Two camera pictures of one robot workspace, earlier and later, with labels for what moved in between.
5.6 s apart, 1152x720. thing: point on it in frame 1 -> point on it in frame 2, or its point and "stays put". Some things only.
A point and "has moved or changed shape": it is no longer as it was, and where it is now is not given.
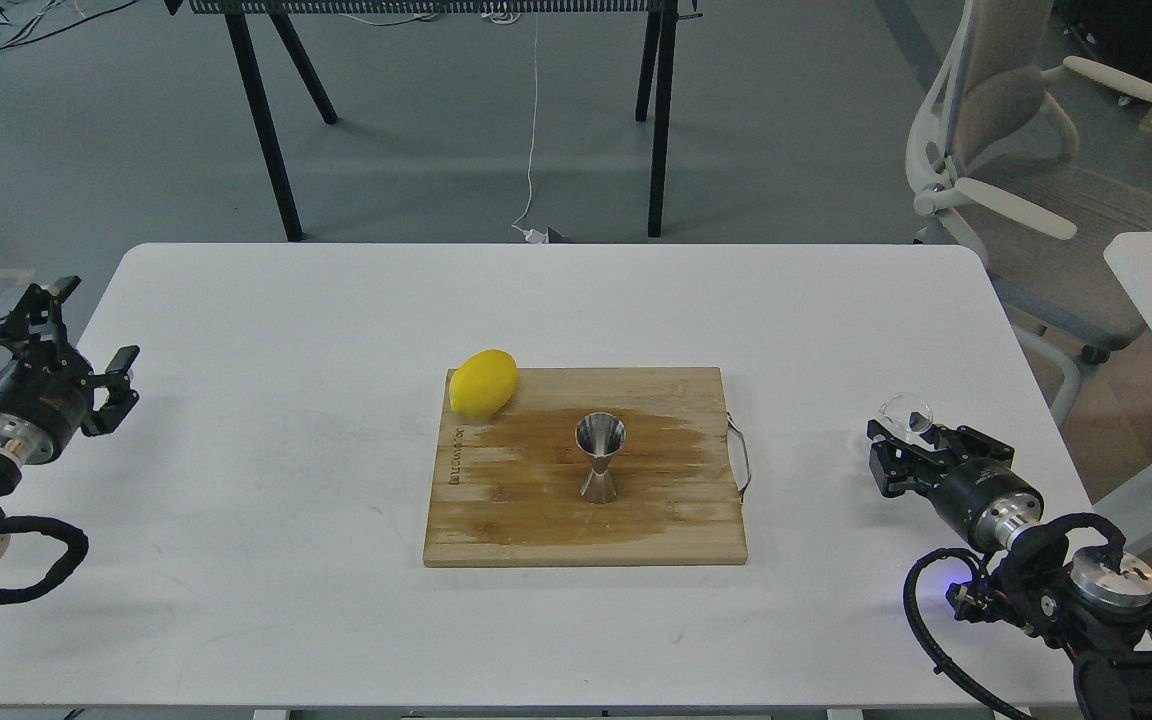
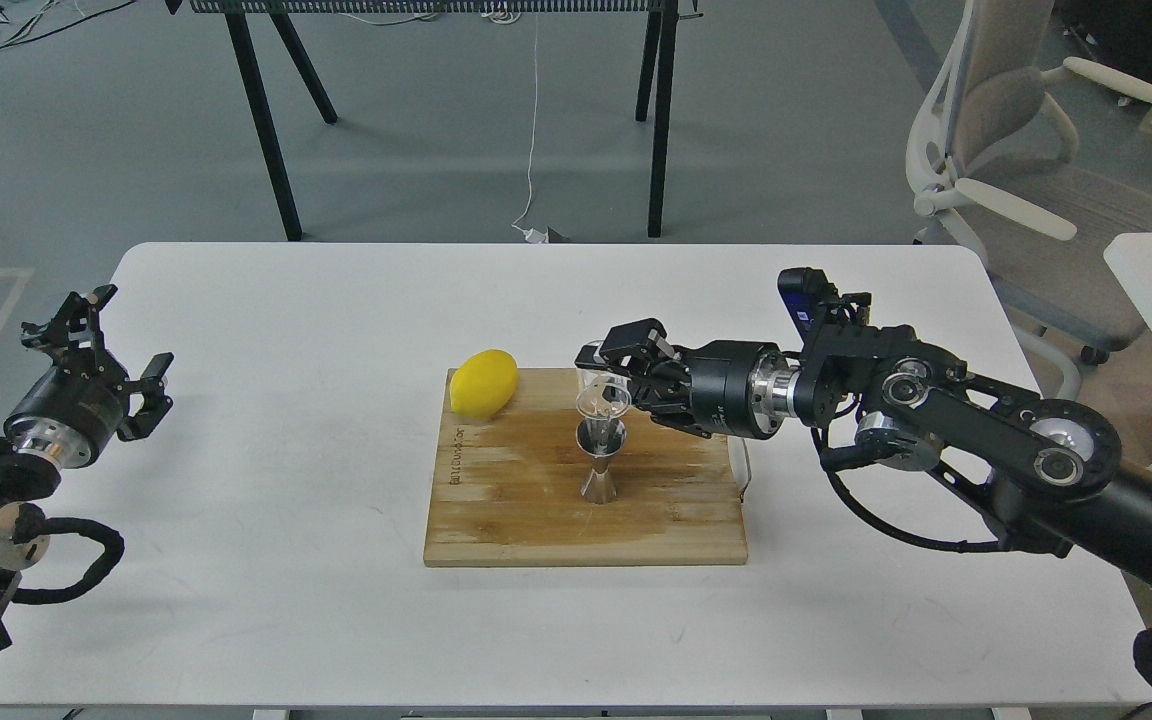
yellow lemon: [483, 383] stays put
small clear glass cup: [897, 408] has moved or changed shape
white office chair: [990, 144] stays put
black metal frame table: [660, 46] stays put
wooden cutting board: [508, 488] stays put
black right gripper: [983, 497] -> [721, 388]
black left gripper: [36, 404] -> [74, 411]
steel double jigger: [599, 435] stays put
